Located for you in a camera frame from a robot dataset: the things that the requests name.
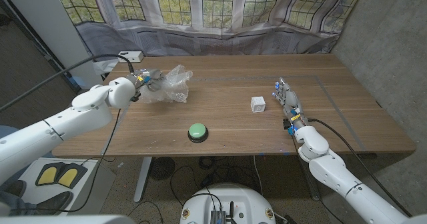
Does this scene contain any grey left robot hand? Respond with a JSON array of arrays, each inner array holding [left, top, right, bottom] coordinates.
[[128, 67, 166, 93]]

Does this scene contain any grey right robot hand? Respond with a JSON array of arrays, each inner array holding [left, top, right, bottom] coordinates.
[[273, 77, 308, 132]]

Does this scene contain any clear bubble wrap sheet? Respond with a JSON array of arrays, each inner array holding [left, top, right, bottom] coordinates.
[[139, 64, 193, 104]]

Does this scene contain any small white block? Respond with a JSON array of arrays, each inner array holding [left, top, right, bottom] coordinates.
[[250, 96, 267, 113]]

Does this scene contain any white power strip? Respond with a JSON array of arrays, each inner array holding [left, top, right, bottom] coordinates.
[[117, 51, 144, 63]]

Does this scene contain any green button, black base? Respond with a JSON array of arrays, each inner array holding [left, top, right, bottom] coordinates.
[[187, 123, 209, 143]]

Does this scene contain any printed window backdrop cloth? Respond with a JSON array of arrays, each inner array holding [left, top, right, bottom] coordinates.
[[51, 0, 368, 63]]

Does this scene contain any round black floor fan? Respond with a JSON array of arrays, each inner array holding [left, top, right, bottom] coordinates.
[[149, 156, 176, 181]]

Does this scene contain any white table leg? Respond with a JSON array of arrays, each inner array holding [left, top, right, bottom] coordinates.
[[133, 156, 153, 201]]

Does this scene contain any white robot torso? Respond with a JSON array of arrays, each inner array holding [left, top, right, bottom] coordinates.
[[179, 183, 277, 224]]

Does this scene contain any white floor platform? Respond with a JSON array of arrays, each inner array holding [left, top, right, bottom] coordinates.
[[19, 157, 117, 215]]

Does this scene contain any yellow black foot pedal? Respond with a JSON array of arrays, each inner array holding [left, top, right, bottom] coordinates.
[[35, 163, 66, 187], [57, 163, 88, 189]]

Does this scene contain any grey electronics box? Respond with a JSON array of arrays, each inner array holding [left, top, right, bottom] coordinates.
[[209, 209, 227, 224]]

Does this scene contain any person in blue jeans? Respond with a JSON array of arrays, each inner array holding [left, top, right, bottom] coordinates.
[[0, 180, 73, 217]]

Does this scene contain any white floor cable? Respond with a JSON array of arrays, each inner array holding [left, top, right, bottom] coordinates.
[[252, 155, 265, 197]]

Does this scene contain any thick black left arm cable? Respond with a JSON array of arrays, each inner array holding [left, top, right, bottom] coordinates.
[[0, 53, 135, 113]]

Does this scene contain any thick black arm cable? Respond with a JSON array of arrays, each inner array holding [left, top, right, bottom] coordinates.
[[308, 118, 413, 217], [0, 53, 135, 113]]

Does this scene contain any thin black left wrist cable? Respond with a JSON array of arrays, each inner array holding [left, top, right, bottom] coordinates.
[[9, 107, 123, 215]]

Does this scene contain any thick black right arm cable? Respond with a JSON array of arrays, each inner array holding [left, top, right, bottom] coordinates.
[[308, 118, 413, 217]]

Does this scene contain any black floor cable tangle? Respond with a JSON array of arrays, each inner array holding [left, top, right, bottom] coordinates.
[[169, 155, 254, 207]]

